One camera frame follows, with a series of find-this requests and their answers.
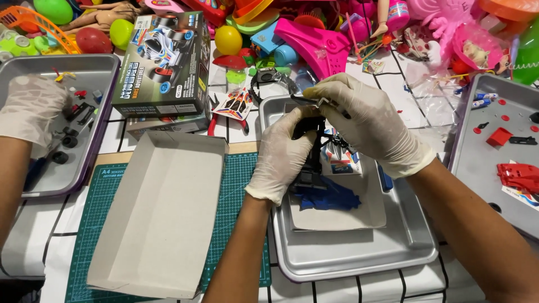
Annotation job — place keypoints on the person's left hand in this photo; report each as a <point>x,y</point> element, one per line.
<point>276,164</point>

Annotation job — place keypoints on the person's right hand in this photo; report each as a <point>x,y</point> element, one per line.
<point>374,122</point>

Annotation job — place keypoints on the person's left fingers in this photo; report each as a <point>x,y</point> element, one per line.
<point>290,122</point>

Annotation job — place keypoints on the person's right fingers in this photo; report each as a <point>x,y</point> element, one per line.
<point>332,90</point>

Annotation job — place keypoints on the small black plastic part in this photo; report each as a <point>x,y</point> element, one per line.
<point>311,101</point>

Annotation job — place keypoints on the black toy car chassis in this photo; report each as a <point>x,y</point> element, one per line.
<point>312,168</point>

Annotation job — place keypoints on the black toy wristwatch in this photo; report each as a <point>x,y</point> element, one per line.
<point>267,75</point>

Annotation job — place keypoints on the heap of colourful toys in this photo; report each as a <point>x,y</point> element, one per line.
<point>311,38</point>

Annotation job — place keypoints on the flame sticker sheet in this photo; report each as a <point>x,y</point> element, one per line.
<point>233,105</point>

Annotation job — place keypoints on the colourful sticker sheet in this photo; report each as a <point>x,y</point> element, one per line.
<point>341,162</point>

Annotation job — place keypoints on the green cutting mat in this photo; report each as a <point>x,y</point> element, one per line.
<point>238,185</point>

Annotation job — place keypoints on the blue plastic car body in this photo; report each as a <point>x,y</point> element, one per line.
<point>332,197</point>

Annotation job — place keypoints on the clear plastic bag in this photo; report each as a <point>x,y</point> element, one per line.
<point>433,101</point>

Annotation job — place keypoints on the white cardboard insert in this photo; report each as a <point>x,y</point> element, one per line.
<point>370,210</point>

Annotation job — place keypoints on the toy car kit box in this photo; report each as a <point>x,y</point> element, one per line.
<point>164,63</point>

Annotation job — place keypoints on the silver metal tray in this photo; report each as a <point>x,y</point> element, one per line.
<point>90,80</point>
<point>476,176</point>
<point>358,252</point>

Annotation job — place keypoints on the blue white battery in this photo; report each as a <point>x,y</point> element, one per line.
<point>485,96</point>
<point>481,103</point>

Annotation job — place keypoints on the white cardboard box tray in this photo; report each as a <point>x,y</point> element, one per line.
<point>160,214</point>

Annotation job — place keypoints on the red plastic block part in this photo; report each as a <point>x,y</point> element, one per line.
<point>499,136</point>

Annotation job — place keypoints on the white black-grid tablecloth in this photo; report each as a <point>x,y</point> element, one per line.
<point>379,290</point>

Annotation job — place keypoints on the flat black plastic part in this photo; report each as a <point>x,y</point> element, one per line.
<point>522,140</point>

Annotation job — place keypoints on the black toy wheel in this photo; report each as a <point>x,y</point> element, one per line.
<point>70,131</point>
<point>70,141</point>
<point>495,207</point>
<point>59,157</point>

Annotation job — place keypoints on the red plastic car body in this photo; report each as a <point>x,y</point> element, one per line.
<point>518,176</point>

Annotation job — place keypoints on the small red plastic part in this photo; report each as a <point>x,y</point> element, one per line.
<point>80,94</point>

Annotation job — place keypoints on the white sticker sheet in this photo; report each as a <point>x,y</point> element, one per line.
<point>520,197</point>

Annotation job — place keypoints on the black plastic frame part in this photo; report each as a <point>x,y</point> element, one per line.
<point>82,112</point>

